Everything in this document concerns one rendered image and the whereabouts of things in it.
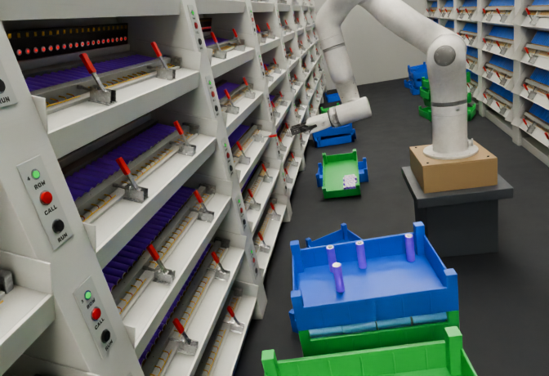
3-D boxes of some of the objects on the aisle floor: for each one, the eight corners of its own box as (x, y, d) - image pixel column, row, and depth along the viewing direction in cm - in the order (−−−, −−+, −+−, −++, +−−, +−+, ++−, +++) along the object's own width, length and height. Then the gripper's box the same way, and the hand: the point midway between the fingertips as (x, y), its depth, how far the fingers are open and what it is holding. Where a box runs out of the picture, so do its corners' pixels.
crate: (360, 194, 216) (359, 185, 210) (323, 199, 220) (321, 189, 215) (357, 158, 237) (356, 148, 232) (323, 163, 242) (322, 153, 237)
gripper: (331, 105, 169) (291, 118, 174) (329, 114, 154) (285, 127, 159) (336, 121, 171) (296, 133, 176) (335, 132, 156) (292, 145, 161)
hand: (296, 129), depth 167 cm, fingers open, 3 cm apart
